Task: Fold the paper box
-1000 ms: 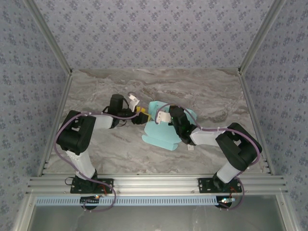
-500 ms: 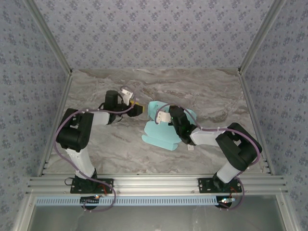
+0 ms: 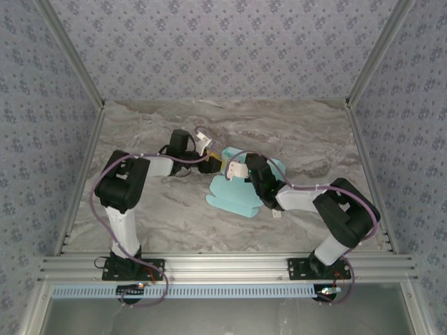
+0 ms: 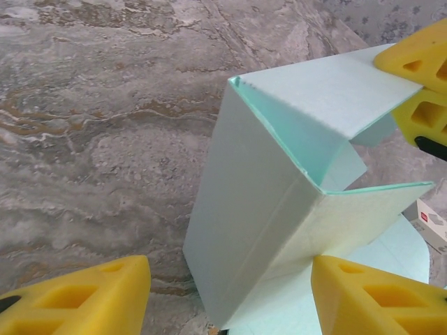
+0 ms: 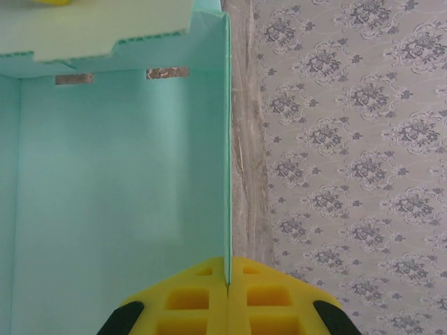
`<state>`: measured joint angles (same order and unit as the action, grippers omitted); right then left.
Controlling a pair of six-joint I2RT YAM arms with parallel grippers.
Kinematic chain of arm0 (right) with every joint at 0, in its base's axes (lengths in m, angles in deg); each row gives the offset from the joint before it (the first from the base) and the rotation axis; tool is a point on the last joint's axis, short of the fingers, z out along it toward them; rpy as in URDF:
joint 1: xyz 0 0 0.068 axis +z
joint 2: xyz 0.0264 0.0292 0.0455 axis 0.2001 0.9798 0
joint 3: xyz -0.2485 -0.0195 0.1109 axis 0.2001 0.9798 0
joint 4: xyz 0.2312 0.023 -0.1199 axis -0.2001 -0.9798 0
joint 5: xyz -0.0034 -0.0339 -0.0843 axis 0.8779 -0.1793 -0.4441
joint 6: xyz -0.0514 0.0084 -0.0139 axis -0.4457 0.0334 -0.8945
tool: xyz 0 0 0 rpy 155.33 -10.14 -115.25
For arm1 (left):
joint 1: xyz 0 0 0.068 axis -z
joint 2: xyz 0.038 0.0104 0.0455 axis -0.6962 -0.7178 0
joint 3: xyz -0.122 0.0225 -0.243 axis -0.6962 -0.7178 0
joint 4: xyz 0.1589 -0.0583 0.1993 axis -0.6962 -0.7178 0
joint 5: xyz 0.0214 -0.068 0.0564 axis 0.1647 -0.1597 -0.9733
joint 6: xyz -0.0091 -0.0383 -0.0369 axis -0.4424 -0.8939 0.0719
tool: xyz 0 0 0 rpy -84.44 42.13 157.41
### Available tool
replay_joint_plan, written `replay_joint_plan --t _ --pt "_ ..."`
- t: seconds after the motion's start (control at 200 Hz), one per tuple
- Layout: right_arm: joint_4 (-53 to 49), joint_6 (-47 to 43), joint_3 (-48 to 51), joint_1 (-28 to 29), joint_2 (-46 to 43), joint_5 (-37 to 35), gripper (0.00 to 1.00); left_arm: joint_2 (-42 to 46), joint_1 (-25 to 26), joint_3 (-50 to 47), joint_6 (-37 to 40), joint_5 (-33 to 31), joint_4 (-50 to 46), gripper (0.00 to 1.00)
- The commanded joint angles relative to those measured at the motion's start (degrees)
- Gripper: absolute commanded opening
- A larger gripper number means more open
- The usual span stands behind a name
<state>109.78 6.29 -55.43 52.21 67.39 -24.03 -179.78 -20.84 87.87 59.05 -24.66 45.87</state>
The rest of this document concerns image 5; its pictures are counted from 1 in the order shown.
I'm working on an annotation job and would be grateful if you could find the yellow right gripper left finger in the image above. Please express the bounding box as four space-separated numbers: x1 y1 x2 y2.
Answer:
100 256 228 335

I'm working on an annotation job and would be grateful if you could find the mint green paper box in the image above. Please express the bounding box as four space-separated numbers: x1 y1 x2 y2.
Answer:
0 0 233 335

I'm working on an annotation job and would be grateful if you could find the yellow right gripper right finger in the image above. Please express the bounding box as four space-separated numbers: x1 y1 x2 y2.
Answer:
227 256 354 335

